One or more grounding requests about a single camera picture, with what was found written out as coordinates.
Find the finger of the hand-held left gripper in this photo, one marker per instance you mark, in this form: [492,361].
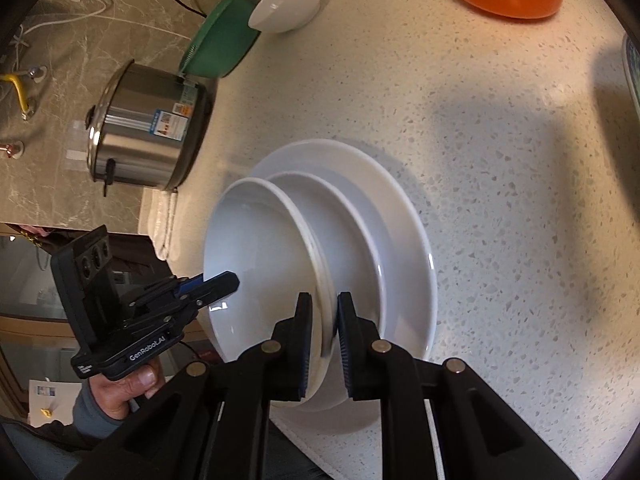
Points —
[190,285]
[220,285]

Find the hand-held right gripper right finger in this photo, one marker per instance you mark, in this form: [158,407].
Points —
[347,350]

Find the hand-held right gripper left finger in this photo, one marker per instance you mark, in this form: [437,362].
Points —
[300,350]

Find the white deep plate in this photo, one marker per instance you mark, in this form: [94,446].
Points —
[255,250]

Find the small white plate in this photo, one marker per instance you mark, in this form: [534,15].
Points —
[350,230]

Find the large white plate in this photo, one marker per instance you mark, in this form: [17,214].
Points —
[400,240]

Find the small white bowl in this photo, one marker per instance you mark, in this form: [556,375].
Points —
[285,2]

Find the blue patterned bowl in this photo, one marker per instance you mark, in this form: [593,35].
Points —
[634,70]

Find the person's left forearm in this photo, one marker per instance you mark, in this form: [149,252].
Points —
[90,420]

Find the person's left hand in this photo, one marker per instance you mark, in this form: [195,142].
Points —
[120,395]

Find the white cloth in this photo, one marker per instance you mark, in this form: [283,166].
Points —
[160,220]

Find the white paper sheet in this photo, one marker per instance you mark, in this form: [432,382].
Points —
[55,400]

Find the steel pot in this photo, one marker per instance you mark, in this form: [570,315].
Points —
[150,135]

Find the copper pipe valve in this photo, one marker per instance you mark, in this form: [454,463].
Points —
[10,150]

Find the silver pipe valve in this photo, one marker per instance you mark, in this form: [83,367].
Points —
[36,72]

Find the green colander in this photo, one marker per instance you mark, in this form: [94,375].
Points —
[220,45]

